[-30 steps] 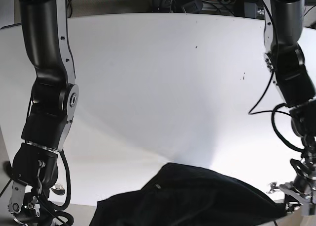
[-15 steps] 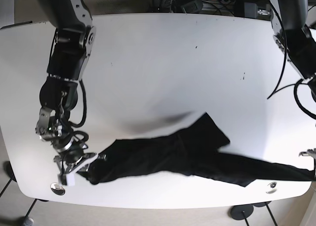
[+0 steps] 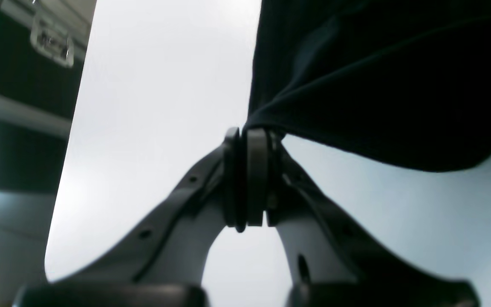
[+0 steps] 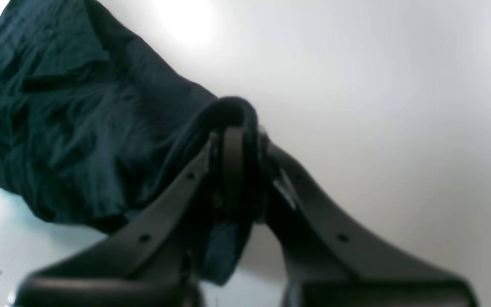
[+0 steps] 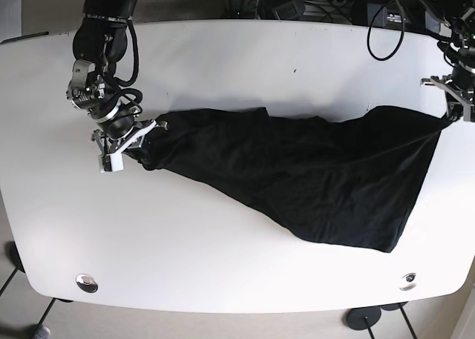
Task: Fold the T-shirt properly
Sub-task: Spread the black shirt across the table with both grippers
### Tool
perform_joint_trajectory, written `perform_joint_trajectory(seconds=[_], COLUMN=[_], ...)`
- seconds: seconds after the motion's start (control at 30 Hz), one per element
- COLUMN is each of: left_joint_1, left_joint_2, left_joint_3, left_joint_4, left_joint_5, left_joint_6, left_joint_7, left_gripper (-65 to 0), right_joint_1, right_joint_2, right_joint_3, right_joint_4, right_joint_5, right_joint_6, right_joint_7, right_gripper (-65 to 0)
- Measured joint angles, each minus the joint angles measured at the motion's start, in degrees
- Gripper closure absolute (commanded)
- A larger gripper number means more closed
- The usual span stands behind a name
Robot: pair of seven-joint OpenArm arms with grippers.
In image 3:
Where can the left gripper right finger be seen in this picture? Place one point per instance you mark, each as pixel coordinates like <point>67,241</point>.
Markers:
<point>333,260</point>

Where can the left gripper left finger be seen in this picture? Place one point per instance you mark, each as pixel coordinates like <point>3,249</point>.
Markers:
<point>160,262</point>

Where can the black T-shirt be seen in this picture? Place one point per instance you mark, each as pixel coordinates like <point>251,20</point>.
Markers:
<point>402,82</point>

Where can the black equipment flight case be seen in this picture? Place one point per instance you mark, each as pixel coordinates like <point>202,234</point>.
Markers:
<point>43,46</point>

